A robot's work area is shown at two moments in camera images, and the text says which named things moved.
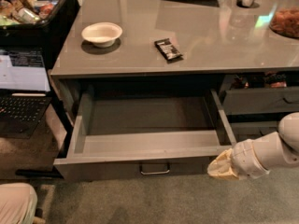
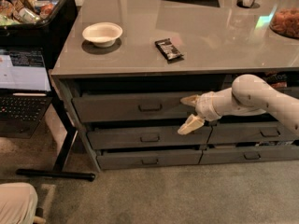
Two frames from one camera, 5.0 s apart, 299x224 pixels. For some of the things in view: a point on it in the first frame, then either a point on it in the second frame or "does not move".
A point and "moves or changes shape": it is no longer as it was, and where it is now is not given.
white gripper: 247,161 -> 204,106
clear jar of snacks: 285,16 does not move
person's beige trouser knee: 18,203 does not move
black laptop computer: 24,91 does not move
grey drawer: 130,133 moves or changes shape
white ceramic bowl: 104,35 does not move
